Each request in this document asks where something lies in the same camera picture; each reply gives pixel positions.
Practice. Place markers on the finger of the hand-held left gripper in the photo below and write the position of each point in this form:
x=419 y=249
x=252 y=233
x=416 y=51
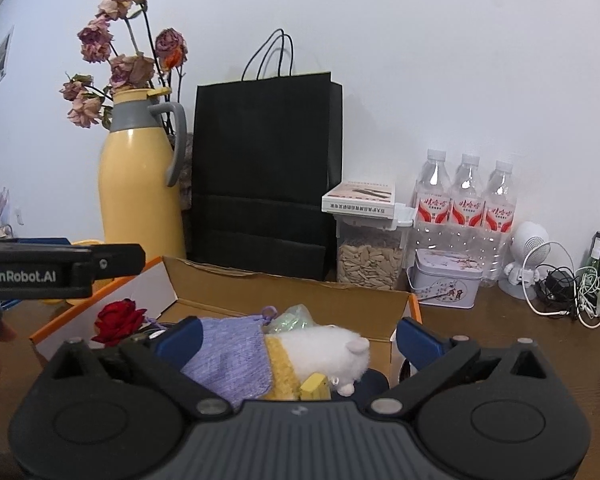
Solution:
x=120 y=260
x=35 y=243

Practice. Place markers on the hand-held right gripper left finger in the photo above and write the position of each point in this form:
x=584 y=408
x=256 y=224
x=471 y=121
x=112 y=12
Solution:
x=180 y=339

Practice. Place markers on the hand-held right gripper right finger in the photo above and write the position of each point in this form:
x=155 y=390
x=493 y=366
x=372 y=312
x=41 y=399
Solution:
x=420 y=342

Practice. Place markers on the purple knitted cloth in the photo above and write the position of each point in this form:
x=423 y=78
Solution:
x=230 y=355

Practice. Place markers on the red artificial rose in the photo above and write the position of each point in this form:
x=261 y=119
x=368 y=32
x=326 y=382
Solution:
x=120 y=315

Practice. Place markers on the white plush toy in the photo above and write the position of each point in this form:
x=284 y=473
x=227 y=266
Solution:
x=325 y=352

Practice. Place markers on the orange cardboard box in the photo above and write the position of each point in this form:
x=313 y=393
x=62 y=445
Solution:
x=280 y=295

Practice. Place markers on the yellow plush toy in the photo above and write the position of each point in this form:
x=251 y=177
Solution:
x=285 y=372

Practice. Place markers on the clear plastic bag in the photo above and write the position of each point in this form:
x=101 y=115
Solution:
x=292 y=319

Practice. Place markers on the white printed tin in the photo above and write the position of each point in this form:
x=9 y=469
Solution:
x=445 y=282

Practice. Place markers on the yellow thermos jug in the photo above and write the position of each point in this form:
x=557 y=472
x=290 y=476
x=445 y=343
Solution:
x=135 y=195

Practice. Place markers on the clear jar of seeds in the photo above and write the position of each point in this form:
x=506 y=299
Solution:
x=370 y=262

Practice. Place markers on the clear water bottle red label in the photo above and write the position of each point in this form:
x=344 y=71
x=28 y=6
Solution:
x=467 y=212
x=500 y=217
x=432 y=210

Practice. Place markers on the flat white box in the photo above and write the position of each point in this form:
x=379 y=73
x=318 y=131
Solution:
x=360 y=199

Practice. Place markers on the black paper bag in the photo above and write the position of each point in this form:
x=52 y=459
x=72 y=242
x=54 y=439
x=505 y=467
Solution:
x=265 y=170

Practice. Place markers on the dried pink rose bouquet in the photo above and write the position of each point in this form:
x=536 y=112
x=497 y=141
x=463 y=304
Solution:
x=125 y=70

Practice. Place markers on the wall socket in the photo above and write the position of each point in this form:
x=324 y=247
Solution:
x=18 y=215

